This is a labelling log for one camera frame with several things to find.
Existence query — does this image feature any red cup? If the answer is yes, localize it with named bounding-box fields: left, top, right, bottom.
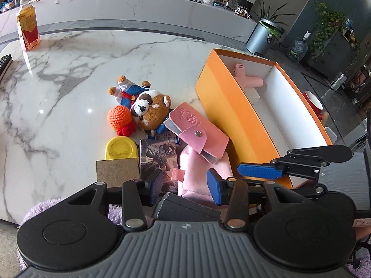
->
left=303, top=90, right=323, bottom=120

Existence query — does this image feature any brown plush dog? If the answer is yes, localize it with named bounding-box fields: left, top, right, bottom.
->
left=108, top=75, right=172, bottom=135

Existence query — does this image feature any orange storage box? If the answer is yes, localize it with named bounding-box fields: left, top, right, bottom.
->
left=195, top=49, right=334, bottom=189

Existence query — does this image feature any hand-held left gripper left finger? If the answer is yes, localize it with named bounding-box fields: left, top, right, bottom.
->
left=62, top=170, right=164, bottom=232

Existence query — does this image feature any brown wooden block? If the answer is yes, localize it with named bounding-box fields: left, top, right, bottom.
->
left=96, top=158, right=141, bottom=189

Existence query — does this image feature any black box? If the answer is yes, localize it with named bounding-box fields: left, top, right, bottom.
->
left=152, top=192, right=222, bottom=226

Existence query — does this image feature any white barcode tag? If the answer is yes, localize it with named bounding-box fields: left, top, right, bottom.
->
left=146, top=132, right=182, bottom=145

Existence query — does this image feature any silver trash can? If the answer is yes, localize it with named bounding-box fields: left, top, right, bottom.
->
left=246, top=18, right=286, bottom=55

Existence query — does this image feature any white marble sideboard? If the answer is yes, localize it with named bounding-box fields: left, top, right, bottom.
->
left=0, top=0, right=258, bottom=45

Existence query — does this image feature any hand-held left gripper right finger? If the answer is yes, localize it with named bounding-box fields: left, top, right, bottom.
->
left=206, top=168, right=312, bottom=229

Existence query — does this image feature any long-leaf green plant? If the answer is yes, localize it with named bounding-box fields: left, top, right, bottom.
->
left=253, top=0, right=297, bottom=39

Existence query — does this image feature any dark photo card box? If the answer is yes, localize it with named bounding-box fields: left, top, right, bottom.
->
left=139, top=139, right=179, bottom=193

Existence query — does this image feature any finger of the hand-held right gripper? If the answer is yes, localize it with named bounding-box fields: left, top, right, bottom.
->
left=238, top=146, right=331, bottom=180
left=296, top=184, right=328, bottom=197

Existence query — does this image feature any grey cabinet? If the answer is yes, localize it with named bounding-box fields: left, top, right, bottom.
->
left=307, top=29, right=360, bottom=79

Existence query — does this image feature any orange crochet ball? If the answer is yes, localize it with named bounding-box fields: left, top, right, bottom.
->
left=107, top=106, right=137, bottom=137

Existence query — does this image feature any trailing green plant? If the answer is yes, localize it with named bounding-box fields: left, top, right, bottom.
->
left=309, top=1, right=347, bottom=61

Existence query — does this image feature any black remote control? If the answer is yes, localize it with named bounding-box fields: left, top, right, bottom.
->
left=0, top=54, right=13, bottom=82

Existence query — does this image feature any yellow tea drink bottle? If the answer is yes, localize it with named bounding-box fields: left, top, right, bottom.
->
left=16, top=0, right=41, bottom=51

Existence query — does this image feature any purple fluffy cushion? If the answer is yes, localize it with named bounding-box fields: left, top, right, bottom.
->
left=17, top=198, right=154, bottom=270

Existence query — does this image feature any clear water jug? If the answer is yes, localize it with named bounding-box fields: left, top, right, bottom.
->
left=287, top=30, right=312, bottom=64

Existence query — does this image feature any pink plush pouch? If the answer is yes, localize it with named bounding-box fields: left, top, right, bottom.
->
left=171, top=146, right=232, bottom=209

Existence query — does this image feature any pink key pouch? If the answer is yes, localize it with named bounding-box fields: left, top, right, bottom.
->
left=165, top=102, right=230, bottom=164

